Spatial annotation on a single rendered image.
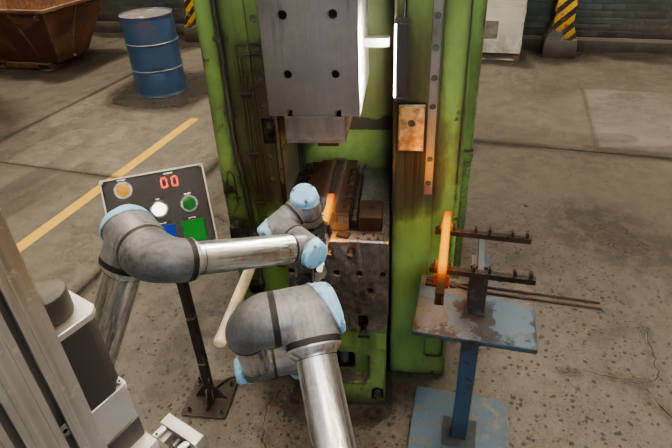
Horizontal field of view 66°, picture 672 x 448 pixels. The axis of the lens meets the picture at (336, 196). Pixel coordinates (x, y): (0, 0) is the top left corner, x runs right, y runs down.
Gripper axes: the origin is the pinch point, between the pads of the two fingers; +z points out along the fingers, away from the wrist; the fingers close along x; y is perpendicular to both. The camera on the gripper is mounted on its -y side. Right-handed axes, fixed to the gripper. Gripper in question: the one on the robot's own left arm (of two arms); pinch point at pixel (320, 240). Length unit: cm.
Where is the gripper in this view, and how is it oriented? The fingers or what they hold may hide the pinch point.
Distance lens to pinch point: 172.1
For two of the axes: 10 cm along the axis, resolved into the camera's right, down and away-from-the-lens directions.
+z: 1.0, 4.9, 8.6
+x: 9.9, 0.3, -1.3
